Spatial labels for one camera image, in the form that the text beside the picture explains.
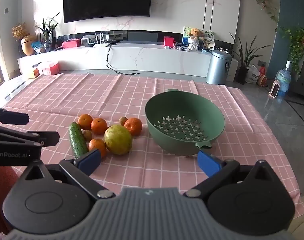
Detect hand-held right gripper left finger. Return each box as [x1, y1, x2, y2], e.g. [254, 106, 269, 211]
[17, 149, 116, 200]

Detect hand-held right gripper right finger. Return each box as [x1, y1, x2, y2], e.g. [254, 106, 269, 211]
[183, 150, 280, 200]

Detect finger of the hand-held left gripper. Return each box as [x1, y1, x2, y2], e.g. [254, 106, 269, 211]
[0, 124, 60, 148]
[0, 108, 30, 126]

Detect orange mandarin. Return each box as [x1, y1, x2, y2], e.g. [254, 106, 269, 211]
[124, 117, 143, 137]
[91, 118, 108, 135]
[77, 114, 93, 130]
[88, 138, 107, 158]

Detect green cucumber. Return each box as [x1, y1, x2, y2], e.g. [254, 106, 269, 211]
[69, 122, 89, 158]

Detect yellow-green apple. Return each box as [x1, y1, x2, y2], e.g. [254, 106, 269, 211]
[104, 124, 133, 155]

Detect green colander bowl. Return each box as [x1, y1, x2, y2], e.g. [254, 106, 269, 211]
[145, 89, 225, 156]

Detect person's left forearm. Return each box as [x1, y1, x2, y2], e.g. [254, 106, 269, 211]
[0, 166, 18, 233]

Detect pink checked tablecloth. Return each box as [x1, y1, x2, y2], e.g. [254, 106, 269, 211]
[0, 73, 301, 217]

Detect red and white box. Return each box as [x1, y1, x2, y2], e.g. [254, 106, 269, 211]
[38, 60, 60, 76]

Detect brown gourd vase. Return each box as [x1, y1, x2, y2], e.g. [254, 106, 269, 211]
[21, 34, 38, 56]

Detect blue packet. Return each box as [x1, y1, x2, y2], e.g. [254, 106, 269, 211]
[32, 41, 46, 53]

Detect dried yellow flowers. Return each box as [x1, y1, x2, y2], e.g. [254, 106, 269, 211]
[12, 22, 27, 40]

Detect orchid plant in vase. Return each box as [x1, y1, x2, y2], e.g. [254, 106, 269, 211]
[35, 12, 60, 53]

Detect flat red box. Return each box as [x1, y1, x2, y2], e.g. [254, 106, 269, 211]
[62, 39, 81, 49]

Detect long-leaf plant in black pot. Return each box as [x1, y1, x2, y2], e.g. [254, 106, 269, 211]
[229, 32, 264, 85]

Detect silver pedal trash can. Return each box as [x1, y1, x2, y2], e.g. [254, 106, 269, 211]
[206, 50, 232, 85]

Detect white plastic bag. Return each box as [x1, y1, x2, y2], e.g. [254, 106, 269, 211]
[245, 64, 261, 84]

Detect small pink space heater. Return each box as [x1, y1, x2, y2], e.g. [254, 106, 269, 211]
[270, 79, 281, 98]

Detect red gift bag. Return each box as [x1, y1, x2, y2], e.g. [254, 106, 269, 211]
[257, 65, 268, 87]

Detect white router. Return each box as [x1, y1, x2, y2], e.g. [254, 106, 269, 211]
[93, 32, 111, 48]

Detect blue water bottle with pump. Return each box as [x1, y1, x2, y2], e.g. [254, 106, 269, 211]
[275, 60, 292, 98]

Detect white marble television cabinet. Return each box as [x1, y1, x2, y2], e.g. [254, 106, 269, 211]
[17, 41, 219, 79]

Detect round paper fan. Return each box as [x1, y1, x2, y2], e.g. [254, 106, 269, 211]
[200, 29, 215, 43]

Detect brown teddy bear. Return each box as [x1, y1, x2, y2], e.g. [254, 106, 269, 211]
[188, 28, 202, 40]

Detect green printed card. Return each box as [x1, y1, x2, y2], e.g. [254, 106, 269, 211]
[183, 26, 192, 45]

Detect green pothos plant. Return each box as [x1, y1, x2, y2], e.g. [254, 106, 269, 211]
[277, 26, 304, 77]

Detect black television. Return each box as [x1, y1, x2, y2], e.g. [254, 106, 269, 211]
[63, 0, 152, 23]

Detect black power cable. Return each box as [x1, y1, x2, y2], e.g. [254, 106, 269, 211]
[106, 36, 140, 75]

